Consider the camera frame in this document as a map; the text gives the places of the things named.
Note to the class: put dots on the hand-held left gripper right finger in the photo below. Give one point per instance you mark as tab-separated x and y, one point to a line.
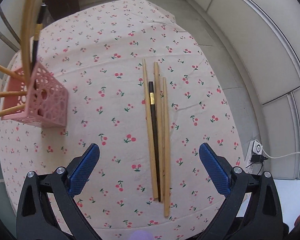
213	166

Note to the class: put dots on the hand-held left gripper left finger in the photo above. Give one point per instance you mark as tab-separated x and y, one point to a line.
86	166

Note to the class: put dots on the dark chopstick with gold band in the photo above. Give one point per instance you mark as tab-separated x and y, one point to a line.
37	32
155	135

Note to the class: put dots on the pink perforated utensil holder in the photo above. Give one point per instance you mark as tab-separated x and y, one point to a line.
48	100

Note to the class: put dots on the black plug adapter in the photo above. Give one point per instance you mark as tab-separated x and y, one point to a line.
257	159

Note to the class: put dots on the white power strip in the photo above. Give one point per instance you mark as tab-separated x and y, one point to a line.
255	148

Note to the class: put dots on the cherry print tablecloth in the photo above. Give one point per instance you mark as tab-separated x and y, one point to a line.
115	42

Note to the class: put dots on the white cabinet with drawers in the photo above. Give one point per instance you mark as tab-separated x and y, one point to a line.
260	42

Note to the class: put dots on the brown trash bin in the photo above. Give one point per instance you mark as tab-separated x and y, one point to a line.
62	1

